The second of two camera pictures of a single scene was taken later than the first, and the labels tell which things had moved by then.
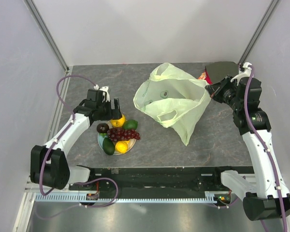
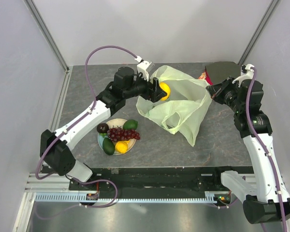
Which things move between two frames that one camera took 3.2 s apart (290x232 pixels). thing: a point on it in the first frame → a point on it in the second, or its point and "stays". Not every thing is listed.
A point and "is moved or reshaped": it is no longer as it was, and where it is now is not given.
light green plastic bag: x=174 y=97 is moved or reshaped
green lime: x=131 y=124 stays
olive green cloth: x=217 y=70 stays
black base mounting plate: x=156 y=180 stays
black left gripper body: x=105 y=111 → x=141 y=87
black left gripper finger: x=115 y=111 → x=158 y=92
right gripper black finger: x=212 y=89 stays
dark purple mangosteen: x=102 y=127 stays
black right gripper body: x=227 y=93 stays
